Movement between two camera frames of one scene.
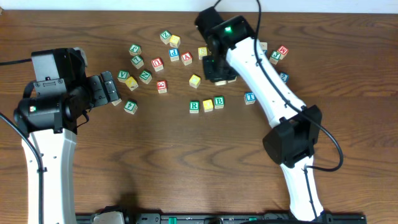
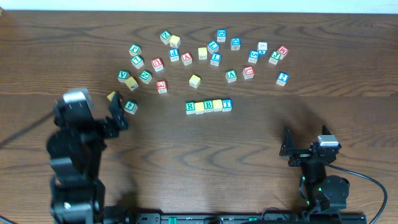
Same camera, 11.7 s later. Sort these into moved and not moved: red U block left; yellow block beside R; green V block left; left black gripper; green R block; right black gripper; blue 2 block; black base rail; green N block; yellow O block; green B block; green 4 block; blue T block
Moved: green R block; blue T block; green B block; right black gripper; yellow O block; left black gripper
Not moved: blue 2 block; green N block; black base rail; green V block left; green 4 block; red U block left; yellow block beside R
